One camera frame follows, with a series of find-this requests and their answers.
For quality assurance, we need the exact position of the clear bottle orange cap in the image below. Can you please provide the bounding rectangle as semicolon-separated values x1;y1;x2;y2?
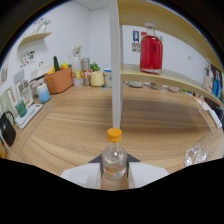
101;127;128;181

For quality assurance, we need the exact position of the blue liquid bottle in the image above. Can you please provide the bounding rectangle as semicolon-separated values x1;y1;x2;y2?
213;73;222;98

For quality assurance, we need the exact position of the green cup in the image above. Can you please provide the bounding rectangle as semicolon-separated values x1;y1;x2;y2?
15;100;28;118

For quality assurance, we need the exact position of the yellow cup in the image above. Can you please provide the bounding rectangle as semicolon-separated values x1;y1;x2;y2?
90;71;106;88

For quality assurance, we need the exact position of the clear glass with ice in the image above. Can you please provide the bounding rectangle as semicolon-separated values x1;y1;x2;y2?
184;133;214;168

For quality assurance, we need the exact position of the white kitchen scale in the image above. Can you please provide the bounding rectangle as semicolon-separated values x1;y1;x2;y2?
15;103;44;130

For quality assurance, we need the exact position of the black kettle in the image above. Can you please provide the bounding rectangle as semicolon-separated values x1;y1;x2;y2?
0;111;17;148

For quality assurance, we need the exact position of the white and blue canister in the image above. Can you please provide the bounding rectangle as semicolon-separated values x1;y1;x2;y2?
36;83;52;104

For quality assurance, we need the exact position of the orange basket with produce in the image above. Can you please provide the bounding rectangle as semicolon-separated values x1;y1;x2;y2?
44;67;74;95

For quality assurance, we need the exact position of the steel tumbler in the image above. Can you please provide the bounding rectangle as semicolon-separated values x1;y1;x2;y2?
81;57;91;86

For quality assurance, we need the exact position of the green potted plant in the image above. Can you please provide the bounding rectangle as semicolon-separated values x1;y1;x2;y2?
89;62;101;73

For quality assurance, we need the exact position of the two-tier wooden shelf rack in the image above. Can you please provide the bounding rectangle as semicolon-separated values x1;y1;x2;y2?
108;0;224;134

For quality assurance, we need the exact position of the red liquid glass bottle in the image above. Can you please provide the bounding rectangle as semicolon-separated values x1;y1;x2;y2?
139;22;164;75

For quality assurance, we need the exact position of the wooden wall shelf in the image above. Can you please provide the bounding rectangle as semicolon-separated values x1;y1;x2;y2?
18;31;53;48

